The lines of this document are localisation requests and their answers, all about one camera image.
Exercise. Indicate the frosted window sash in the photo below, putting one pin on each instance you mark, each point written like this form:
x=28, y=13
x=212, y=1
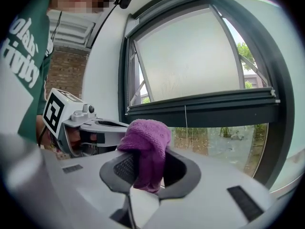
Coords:
x=190, y=56

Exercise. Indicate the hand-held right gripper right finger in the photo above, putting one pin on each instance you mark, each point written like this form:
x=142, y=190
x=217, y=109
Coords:
x=209, y=187

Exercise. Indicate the purple cloth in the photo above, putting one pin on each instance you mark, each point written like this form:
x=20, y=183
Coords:
x=147, y=139

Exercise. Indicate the person's left hand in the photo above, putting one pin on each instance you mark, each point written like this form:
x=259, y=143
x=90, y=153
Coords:
x=75, y=138

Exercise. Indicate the person's left forearm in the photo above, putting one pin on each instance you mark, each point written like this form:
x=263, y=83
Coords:
x=40, y=128

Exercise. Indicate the dark window frame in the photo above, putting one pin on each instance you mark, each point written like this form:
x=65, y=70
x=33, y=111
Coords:
x=278, y=80

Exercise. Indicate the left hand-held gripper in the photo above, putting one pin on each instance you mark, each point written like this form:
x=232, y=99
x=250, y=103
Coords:
x=54, y=108

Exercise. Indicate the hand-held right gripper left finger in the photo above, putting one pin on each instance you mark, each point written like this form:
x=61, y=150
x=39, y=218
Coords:
x=95, y=187

